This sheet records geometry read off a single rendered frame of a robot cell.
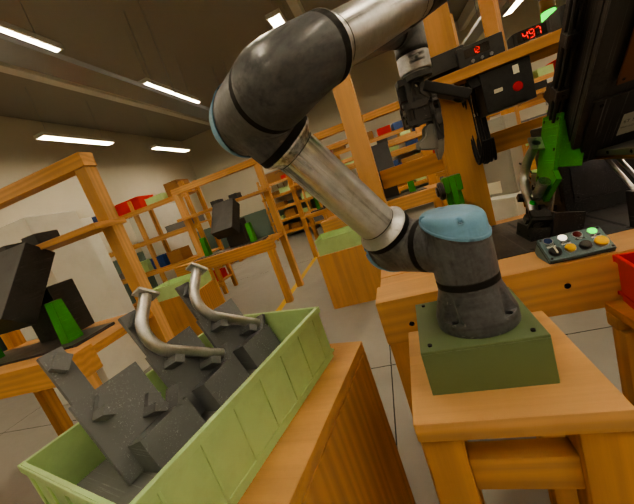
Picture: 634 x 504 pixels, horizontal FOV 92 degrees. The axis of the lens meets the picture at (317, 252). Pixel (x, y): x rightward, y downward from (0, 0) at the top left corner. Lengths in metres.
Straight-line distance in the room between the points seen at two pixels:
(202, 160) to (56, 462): 12.23
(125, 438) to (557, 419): 0.81
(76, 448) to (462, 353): 0.87
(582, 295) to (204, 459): 0.99
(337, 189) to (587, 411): 0.52
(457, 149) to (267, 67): 1.19
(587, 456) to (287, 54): 0.74
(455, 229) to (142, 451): 0.76
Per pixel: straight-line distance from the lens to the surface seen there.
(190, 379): 0.94
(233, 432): 0.71
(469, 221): 0.59
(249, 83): 0.45
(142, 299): 0.90
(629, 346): 1.07
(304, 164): 0.55
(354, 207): 0.60
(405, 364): 1.11
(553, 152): 1.25
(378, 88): 11.39
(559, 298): 1.08
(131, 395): 0.89
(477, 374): 0.67
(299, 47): 0.45
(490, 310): 0.64
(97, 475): 0.99
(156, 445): 0.83
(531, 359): 0.67
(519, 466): 0.74
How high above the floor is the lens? 1.29
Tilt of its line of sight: 11 degrees down
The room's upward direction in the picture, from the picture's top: 19 degrees counter-clockwise
